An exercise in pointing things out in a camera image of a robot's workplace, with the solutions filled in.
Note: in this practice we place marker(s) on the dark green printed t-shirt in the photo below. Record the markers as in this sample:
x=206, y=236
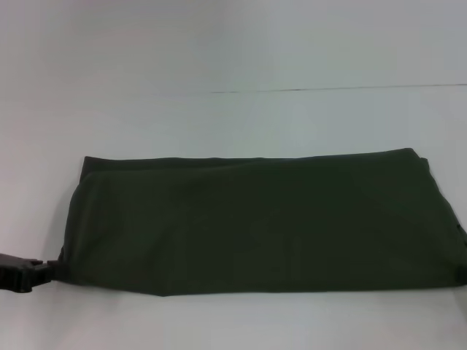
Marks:
x=255, y=226

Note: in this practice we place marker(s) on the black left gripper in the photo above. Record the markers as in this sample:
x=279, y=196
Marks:
x=18, y=273

